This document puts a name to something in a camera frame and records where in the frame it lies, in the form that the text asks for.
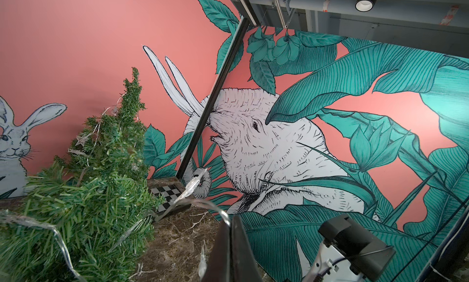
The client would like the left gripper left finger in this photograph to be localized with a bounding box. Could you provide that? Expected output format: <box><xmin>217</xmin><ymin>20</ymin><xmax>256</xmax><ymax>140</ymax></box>
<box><xmin>201</xmin><ymin>222</ymin><xmax>231</xmax><ymax>282</ymax></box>

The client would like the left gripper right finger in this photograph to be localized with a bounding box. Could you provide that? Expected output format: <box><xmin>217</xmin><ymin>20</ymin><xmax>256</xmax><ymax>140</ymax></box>
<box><xmin>232</xmin><ymin>215</ymin><xmax>262</xmax><ymax>282</ymax></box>

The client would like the mini christmas tree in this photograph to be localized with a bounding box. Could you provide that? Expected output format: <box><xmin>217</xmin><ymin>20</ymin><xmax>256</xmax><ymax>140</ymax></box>
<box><xmin>1</xmin><ymin>164</ymin><xmax>162</xmax><ymax>282</ymax></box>
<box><xmin>54</xmin><ymin>67</ymin><xmax>149</xmax><ymax>181</ymax></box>

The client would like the string light wire with bulbs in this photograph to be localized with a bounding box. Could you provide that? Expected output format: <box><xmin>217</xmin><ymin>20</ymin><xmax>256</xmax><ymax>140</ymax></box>
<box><xmin>67</xmin><ymin>94</ymin><xmax>142</xmax><ymax>173</ymax></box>

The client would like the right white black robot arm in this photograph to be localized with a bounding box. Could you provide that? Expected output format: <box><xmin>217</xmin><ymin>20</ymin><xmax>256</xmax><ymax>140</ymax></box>
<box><xmin>303</xmin><ymin>214</ymin><xmax>396</xmax><ymax>282</ymax></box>

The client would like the small chessboard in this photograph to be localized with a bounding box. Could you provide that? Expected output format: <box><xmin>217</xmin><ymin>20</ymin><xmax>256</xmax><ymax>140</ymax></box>
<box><xmin>150</xmin><ymin>184</ymin><xmax>182</xmax><ymax>217</ymax></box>

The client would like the black right frame post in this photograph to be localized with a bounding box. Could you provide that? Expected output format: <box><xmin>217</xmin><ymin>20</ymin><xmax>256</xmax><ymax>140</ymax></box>
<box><xmin>176</xmin><ymin>17</ymin><xmax>250</xmax><ymax>180</ymax></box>

